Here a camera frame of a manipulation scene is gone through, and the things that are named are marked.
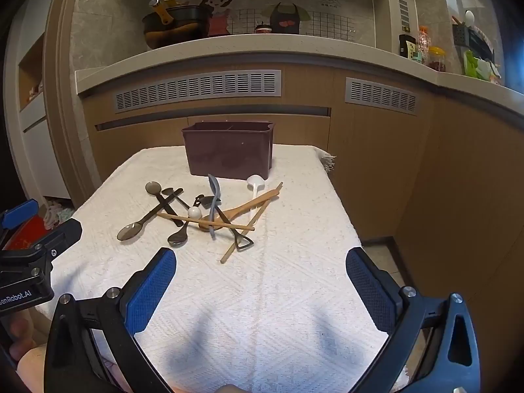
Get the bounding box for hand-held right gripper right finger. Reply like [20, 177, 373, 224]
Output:
[346, 247, 480, 393]

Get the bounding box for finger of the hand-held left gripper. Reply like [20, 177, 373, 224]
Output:
[0, 198, 40, 238]
[0, 218, 83, 276]

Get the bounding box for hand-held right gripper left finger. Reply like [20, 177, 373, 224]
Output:
[44, 247, 178, 393]

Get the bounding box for wooden chopstick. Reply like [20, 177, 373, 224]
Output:
[157, 212, 255, 232]
[220, 188, 283, 264]

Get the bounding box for grey blue silicone spoon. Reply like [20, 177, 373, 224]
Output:
[207, 174, 224, 240]

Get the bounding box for small dark spoon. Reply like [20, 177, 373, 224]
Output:
[161, 187, 192, 210]

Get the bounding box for dark spoon with black handle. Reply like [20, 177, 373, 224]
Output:
[145, 181, 185, 227]

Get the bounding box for wooden spoon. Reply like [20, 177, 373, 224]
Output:
[196, 182, 284, 231]

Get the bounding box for white plastic spoon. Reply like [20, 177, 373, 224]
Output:
[246, 174, 263, 224]

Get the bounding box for brown plastic utensil holder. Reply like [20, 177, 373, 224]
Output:
[181, 121, 274, 179]

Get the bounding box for person's left hand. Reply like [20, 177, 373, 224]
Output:
[8, 309, 35, 363]

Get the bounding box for red object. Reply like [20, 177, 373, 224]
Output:
[10, 215, 62, 250]

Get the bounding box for white textured table cloth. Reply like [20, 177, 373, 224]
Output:
[35, 145, 410, 393]

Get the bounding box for white shelf unit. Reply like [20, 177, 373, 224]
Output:
[16, 33, 71, 202]

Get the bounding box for short grey vent grille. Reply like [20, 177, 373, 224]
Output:
[345, 77, 419, 115]

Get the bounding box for long grey vent grille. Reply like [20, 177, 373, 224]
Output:
[114, 69, 282, 114]

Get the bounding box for yellow lidded jar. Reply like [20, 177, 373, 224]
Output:
[427, 46, 447, 72]

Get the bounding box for black cooking pot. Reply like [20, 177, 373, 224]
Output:
[142, 5, 205, 50]

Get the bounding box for green packages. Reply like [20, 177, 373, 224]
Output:
[462, 50, 502, 84]

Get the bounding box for dark food package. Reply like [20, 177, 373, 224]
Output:
[399, 34, 417, 59]

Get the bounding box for clear plastic bottle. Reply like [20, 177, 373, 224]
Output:
[417, 26, 432, 56]

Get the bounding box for beige stone countertop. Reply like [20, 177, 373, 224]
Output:
[75, 34, 524, 109]

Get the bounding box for dark dish rack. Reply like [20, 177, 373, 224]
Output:
[451, 16, 496, 60]

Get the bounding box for metal spoon with pierced handle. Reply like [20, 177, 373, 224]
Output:
[167, 194, 205, 247]

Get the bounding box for black handled grey spoon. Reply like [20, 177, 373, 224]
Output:
[117, 188, 184, 242]

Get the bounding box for yellow handled kitchen tool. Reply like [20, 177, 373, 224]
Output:
[149, 0, 175, 25]

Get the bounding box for cartoon couple wall sticker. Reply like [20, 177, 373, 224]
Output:
[200, 0, 353, 37]

